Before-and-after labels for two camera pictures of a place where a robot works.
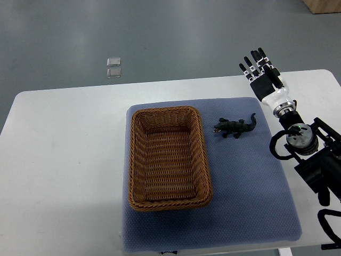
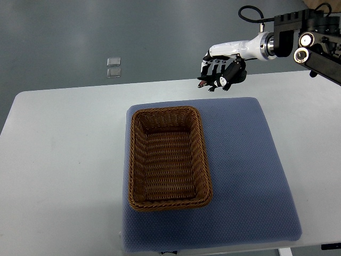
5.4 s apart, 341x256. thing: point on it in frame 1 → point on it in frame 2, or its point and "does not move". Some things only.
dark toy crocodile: [236, 128] → [209, 80]
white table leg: [285, 252] does not move
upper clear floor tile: [113, 61] does not move
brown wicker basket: [169, 168] does not move
